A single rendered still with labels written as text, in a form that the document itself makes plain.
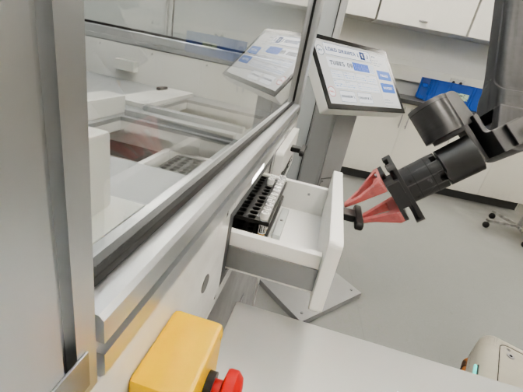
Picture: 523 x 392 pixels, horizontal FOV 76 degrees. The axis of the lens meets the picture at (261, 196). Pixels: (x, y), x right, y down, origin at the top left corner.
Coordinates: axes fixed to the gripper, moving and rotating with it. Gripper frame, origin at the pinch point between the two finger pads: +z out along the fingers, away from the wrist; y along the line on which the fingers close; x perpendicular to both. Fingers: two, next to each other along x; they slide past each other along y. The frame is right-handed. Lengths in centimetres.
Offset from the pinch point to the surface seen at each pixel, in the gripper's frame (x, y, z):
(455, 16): -339, -6, -122
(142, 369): 38.4, 12.3, 11.1
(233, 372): 35.1, 7.0, 8.2
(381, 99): -101, -2, -17
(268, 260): 15.7, 5.5, 10.4
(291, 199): -8.6, 4.7, 10.8
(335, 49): -93, 26, -11
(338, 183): -4.1, 4.4, 0.5
